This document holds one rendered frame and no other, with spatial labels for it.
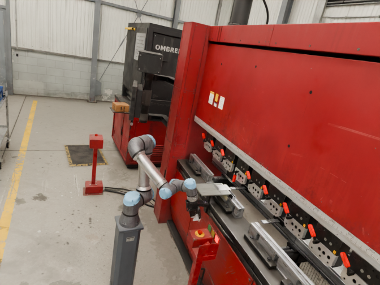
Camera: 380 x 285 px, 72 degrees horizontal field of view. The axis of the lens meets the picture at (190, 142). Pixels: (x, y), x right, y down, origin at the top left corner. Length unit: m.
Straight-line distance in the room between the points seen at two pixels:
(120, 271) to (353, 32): 2.12
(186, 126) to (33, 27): 6.50
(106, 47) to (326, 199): 7.97
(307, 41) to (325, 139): 0.55
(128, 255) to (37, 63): 7.23
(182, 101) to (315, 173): 1.64
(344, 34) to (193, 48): 1.55
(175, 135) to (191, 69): 0.71
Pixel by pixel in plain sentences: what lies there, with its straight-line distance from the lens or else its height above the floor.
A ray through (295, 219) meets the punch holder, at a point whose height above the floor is 1.26.
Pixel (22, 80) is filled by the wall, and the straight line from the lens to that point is 8.85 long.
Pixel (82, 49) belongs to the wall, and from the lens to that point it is 8.69.
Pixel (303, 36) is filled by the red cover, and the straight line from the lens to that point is 1.71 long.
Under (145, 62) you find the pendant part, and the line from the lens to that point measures 2.77.
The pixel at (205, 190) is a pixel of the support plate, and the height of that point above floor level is 1.00.
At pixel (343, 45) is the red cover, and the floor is 2.20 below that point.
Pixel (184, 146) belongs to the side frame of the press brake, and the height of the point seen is 1.04.
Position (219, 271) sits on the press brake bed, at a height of 0.49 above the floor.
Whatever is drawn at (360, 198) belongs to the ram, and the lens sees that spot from 1.41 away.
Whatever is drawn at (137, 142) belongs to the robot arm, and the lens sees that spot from 1.81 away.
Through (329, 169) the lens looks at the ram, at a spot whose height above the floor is 1.62.
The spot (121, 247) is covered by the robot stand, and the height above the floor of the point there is 0.62.
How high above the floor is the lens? 2.04
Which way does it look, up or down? 19 degrees down
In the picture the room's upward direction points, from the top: 11 degrees clockwise
